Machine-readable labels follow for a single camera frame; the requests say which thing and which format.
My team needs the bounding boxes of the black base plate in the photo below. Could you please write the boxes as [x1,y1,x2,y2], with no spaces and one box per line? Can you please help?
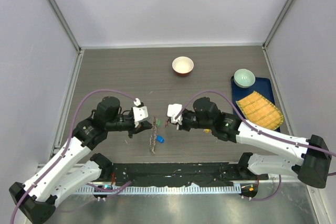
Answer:
[110,162,269,187]

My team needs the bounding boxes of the large metal keyring disc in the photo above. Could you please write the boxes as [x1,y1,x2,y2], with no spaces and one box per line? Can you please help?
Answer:
[149,117,158,154]

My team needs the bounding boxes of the yellow woven mat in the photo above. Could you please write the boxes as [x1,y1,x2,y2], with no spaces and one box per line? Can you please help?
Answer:
[236,91,284,130]

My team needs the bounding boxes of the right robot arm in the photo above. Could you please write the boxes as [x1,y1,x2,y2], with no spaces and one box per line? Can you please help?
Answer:
[167,97,332,188]

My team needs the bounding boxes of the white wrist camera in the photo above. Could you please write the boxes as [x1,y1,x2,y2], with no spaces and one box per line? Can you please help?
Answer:
[167,103,183,125]
[132,98,149,127]

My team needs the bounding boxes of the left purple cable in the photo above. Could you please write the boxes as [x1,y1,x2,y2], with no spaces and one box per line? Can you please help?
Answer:
[10,89,141,224]

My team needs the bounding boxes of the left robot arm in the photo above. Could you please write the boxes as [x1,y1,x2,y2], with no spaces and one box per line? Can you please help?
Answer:
[9,97,152,223]

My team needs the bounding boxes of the blue tag key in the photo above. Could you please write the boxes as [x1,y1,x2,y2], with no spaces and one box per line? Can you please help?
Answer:
[156,135,164,143]

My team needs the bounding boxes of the purple cable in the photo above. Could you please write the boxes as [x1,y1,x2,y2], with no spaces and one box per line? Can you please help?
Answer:
[10,89,141,224]
[174,89,336,201]

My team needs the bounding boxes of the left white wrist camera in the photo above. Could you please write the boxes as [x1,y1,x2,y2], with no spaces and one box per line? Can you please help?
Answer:
[132,98,149,127]

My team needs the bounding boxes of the white cable duct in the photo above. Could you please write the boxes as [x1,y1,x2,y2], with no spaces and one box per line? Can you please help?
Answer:
[73,184,241,196]

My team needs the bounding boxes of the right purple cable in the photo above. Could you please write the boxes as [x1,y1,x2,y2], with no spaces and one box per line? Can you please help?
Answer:
[174,89,336,201]

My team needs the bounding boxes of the red white bowl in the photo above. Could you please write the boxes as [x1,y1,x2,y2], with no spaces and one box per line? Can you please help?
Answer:
[172,56,194,77]

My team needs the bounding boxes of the light green bowl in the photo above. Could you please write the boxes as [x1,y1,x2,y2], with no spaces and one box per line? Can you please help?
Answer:
[233,69,256,88]

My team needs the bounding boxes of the blue tray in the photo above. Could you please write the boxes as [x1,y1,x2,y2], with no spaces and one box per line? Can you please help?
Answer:
[230,76,275,118]

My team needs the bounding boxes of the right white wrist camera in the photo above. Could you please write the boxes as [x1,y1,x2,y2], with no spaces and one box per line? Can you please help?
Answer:
[167,103,183,125]

